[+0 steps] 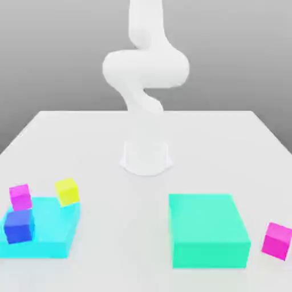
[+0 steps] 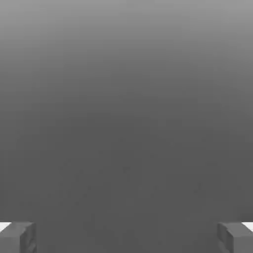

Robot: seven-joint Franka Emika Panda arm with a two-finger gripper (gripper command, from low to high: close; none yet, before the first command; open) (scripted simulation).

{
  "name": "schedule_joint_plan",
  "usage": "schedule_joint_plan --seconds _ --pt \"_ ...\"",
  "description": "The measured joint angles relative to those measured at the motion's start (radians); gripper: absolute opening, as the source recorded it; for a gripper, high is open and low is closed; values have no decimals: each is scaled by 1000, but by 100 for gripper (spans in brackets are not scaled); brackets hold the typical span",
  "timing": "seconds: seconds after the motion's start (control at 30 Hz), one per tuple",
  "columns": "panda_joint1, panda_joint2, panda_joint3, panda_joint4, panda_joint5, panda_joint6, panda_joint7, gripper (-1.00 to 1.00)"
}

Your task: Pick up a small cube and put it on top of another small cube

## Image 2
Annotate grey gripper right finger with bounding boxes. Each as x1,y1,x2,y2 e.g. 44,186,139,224
216,221,253,253

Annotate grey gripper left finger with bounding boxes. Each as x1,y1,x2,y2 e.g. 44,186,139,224
0,221,38,253

